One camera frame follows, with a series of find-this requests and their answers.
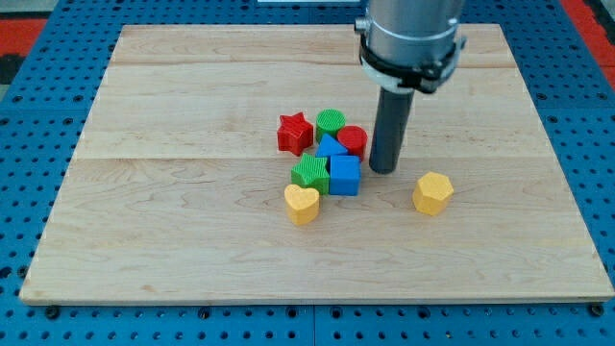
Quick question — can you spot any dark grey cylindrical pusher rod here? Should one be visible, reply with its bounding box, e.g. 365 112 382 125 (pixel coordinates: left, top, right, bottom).
369 87 414 174

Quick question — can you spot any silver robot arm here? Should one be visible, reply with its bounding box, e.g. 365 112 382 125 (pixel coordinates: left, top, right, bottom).
355 0 466 174

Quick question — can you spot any red star block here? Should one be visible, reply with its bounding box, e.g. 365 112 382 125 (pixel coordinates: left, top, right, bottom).
277 111 314 156

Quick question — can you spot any green star block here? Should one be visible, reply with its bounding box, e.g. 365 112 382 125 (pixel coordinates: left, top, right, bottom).
290 153 331 195

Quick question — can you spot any red cylinder block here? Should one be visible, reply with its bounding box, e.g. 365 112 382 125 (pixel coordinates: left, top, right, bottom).
336 125 368 161

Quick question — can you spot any green cylinder block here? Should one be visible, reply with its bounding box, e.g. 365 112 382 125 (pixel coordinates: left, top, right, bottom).
315 109 346 143

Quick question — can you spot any blue triangle block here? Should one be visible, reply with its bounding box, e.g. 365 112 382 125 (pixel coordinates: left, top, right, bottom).
315 134 348 158

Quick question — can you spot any blue cube block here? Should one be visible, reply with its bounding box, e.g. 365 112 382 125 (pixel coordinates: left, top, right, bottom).
329 156 361 196

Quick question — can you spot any yellow hexagon block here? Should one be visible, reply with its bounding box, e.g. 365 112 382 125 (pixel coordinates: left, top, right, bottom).
411 171 454 216

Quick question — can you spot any yellow heart block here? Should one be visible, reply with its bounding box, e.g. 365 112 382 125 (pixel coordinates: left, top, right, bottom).
283 185 320 226

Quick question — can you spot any light wooden board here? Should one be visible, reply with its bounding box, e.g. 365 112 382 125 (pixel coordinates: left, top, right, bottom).
20 24 614 306

